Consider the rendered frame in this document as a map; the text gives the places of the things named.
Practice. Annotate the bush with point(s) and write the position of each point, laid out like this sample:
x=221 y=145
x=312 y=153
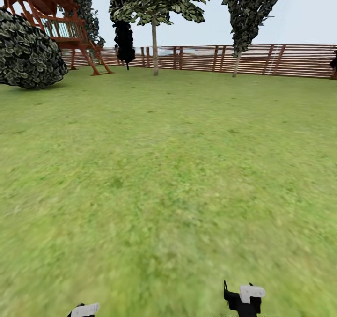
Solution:
x=28 y=56

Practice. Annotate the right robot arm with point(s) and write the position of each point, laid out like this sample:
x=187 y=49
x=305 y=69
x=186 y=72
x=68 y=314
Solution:
x=247 y=302

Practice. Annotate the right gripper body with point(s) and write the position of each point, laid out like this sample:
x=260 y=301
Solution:
x=243 y=309

